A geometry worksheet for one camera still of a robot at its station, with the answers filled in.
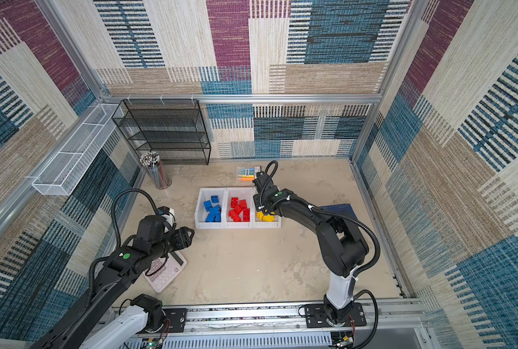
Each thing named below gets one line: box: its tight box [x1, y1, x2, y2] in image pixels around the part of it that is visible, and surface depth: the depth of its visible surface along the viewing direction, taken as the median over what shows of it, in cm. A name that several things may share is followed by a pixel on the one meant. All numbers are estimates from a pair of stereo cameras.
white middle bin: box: [224, 187, 254, 230], surface depth 96 cm
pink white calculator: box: [142, 250, 187, 294], surface depth 83 cm
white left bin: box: [194, 187, 227, 230], surface depth 98 cm
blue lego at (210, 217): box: [205, 213, 217, 223], surface depth 98 cm
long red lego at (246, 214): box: [242, 207, 251, 222], surface depth 100 cm
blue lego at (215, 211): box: [209, 204, 222, 216], surface depth 99 cm
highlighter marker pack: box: [235, 165, 262, 182], surface depth 114 cm
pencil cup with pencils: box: [138, 150, 173, 190], surface depth 101 cm
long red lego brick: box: [228, 209, 242, 222], surface depth 98 cm
